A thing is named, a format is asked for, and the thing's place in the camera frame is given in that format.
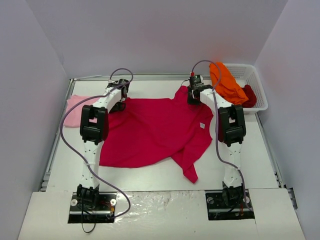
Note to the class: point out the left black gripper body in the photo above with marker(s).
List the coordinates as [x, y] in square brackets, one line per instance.
[118, 107]

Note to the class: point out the folded pink t shirt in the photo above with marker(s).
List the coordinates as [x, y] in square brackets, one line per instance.
[73, 119]

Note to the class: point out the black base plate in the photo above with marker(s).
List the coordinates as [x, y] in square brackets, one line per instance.
[103, 213]
[219, 210]

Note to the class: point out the orange t shirt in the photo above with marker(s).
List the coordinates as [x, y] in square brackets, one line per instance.
[228, 88]

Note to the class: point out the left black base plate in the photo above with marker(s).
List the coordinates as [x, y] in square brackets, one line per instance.
[103, 213]

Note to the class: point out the white plastic basket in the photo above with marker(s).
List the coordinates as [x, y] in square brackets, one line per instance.
[246, 74]

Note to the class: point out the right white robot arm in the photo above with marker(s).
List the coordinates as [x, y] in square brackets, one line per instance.
[227, 129]

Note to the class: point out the magenta t shirt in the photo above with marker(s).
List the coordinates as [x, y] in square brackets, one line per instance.
[149, 130]

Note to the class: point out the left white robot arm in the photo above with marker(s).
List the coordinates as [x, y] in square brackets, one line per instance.
[94, 129]

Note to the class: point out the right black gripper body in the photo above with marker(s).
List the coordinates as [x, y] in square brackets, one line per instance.
[193, 99]

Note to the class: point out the dark red t shirt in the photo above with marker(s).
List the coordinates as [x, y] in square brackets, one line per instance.
[252, 99]

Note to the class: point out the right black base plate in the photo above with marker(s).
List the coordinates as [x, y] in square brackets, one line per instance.
[219, 210]

